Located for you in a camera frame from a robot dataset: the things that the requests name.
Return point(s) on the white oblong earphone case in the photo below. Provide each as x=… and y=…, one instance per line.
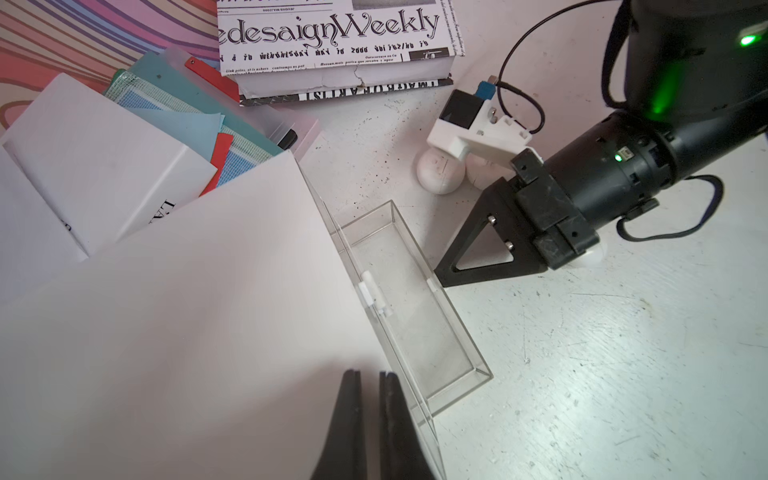
x=592, y=257

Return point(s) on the white book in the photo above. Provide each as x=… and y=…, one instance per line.
x=78, y=174

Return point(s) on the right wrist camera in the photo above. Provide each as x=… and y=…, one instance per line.
x=470, y=124

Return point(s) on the stack of folders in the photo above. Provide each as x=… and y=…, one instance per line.
x=176, y=81

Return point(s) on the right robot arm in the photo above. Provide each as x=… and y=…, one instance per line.
x=685, y=82

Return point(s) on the clear bottom plastic drawer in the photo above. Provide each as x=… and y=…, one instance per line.
x=425, y=342

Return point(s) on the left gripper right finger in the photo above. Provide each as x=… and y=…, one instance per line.
x=400, y=452

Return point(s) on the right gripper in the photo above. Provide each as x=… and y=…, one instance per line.
x=615, y=167

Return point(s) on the folded newspaper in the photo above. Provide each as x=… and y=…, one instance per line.
x=290, y=51

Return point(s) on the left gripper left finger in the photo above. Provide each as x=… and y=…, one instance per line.
x=344, y=452

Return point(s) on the white drawer cabinet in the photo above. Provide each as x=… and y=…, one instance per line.
x=210, y=345

